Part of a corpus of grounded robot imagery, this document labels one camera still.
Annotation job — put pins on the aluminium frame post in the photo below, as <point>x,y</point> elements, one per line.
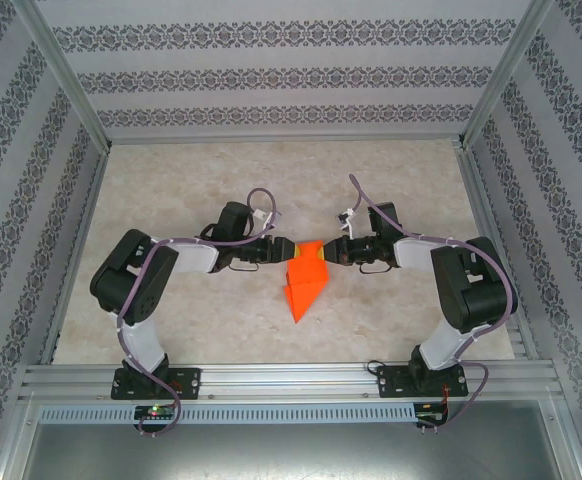
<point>66,75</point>
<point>506,75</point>

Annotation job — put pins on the aluminium side rail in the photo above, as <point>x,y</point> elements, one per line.
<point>83,240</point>
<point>486,215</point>

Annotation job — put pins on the aluminium rear rail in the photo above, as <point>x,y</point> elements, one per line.
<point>281,140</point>

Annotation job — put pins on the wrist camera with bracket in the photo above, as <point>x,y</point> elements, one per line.
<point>348,222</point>
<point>271,222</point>

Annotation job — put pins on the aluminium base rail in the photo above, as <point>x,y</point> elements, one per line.
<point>291,380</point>

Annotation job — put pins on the small circuit board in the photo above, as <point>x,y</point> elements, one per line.
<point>431,417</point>
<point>156,411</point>

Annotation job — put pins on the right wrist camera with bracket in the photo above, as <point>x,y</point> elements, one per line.
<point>348,222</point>

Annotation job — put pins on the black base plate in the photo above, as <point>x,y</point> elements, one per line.
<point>393,381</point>
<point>191,384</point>

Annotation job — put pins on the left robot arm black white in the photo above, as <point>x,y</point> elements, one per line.
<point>111,280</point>

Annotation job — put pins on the grey metal shelf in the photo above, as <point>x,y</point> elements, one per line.
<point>291,452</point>

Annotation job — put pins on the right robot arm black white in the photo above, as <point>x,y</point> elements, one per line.
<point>471,295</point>

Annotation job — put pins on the orange paper sheet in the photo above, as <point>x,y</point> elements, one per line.
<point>306,290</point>

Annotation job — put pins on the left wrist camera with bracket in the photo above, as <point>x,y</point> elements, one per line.
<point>271,222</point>

